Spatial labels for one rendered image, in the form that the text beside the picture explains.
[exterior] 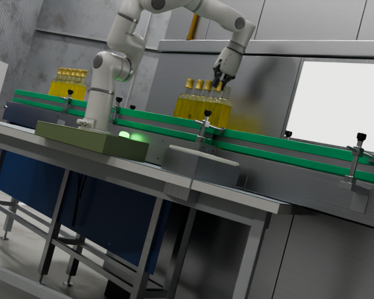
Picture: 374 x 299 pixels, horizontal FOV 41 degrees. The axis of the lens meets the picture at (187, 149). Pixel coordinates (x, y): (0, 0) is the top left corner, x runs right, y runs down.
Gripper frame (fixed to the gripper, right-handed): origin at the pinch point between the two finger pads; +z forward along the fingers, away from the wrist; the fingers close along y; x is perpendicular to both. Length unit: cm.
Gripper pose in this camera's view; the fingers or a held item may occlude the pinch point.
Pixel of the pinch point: (218, 83)
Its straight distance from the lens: 214.1
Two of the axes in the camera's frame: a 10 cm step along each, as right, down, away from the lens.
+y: -6.9, -2.1, -6.9
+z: -4.2, 8.9, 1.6
